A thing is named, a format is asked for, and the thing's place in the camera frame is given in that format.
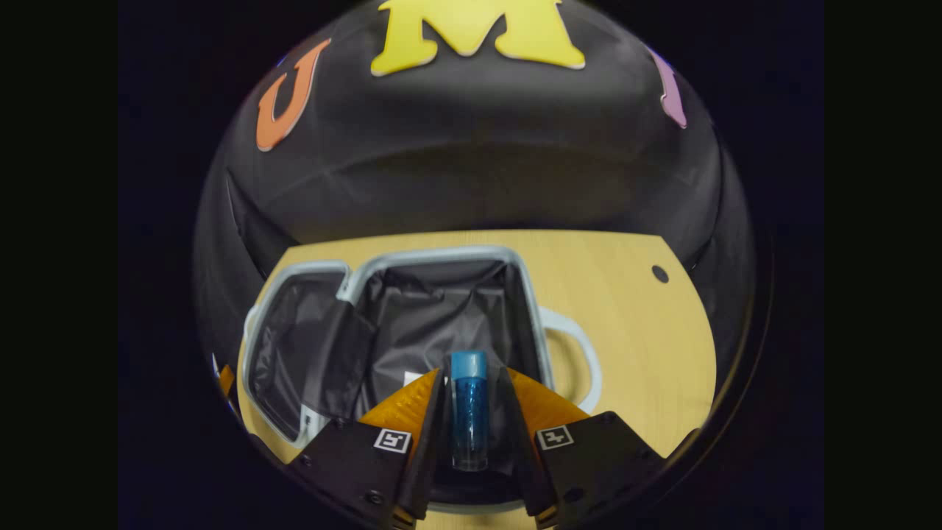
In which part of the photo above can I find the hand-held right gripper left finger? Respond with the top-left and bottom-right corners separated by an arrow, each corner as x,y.
286,367 -> 447,529

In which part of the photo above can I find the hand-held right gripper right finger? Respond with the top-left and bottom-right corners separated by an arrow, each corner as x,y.
500,366 -> 669,529

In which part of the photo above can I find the teal bottle with blue cap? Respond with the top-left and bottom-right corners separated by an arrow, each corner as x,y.
449,350 -> 490,472

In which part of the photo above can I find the light blue suitcase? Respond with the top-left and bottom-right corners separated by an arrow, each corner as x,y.
241,246 -> 603,516

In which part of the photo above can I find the black backdrop cloth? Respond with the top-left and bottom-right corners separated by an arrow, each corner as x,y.
193,0 -> 757,384

